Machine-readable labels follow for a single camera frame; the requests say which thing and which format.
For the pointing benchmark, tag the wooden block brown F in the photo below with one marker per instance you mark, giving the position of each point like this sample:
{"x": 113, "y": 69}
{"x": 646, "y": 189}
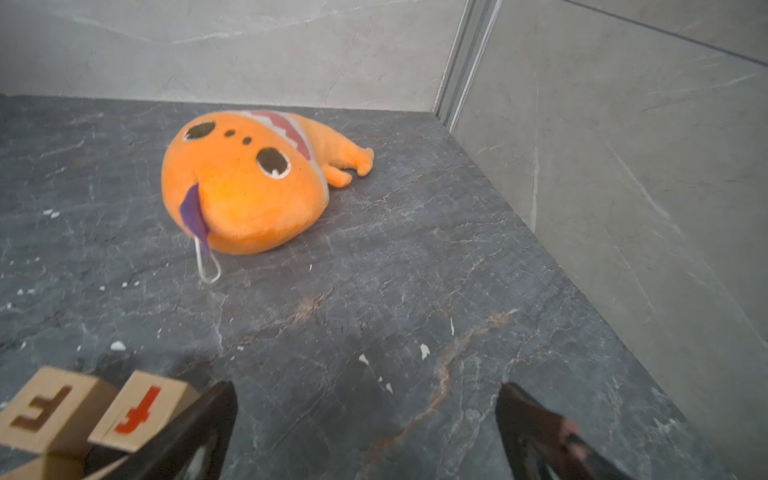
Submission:
{"x": 55, "y": 412}

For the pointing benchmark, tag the wooden block red F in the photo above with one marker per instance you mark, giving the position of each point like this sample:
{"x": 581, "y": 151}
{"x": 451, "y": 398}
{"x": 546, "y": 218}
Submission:
{"x": 142, "y": 408}

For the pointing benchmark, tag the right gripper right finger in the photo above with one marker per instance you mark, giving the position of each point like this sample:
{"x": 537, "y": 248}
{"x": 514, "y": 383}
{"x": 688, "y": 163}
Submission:
{"x": 542, "y": 444}

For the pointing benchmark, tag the orange plush toy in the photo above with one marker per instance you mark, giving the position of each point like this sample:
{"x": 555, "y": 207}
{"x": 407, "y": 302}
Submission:
{"x": 243, "y": 182}

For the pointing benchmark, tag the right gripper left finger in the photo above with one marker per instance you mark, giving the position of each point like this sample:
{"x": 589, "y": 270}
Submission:
{"x": 192, "y": 446}

